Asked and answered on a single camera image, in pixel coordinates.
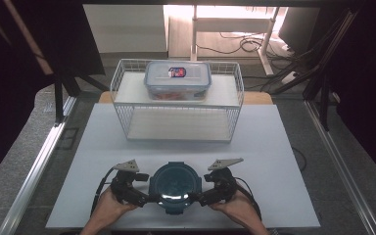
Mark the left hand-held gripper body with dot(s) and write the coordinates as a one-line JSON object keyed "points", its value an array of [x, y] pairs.
{"points": [[124, 187]]}

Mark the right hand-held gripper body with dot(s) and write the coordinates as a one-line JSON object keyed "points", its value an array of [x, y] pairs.
{"points": [[223, 187]]}

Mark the round dark teal food container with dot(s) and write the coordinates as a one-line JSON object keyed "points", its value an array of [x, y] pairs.
{"points": [[175, 184]]}

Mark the clear rectangular food container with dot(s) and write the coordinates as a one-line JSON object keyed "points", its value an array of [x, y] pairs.
{"points": [[178, 81]]}

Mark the person's right hand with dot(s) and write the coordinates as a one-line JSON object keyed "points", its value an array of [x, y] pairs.
{"points": [[235, 209]]}

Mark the wooden table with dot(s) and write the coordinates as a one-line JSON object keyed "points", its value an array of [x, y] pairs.
{"points": [[258, 97]]}

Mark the black metal stand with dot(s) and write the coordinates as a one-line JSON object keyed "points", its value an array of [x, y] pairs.
{"points": [[323, 98], [58, 98]]}

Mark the white power strip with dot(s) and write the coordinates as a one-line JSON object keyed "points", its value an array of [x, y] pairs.
{"points": [[288, 77]]}

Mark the black curtain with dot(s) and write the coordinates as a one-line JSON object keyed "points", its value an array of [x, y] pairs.
{"points": [[372, 81], [6, 98]]}

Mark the white cabinet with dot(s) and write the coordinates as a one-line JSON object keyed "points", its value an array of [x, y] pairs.
{"points": [[124, 29]]}

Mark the aluminium rail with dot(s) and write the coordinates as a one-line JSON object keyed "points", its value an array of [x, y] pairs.
{"points": [[32, 176], [336, 163]]}

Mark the white desk frame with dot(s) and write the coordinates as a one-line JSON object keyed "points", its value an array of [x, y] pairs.
{"points": [[194, 36]]}

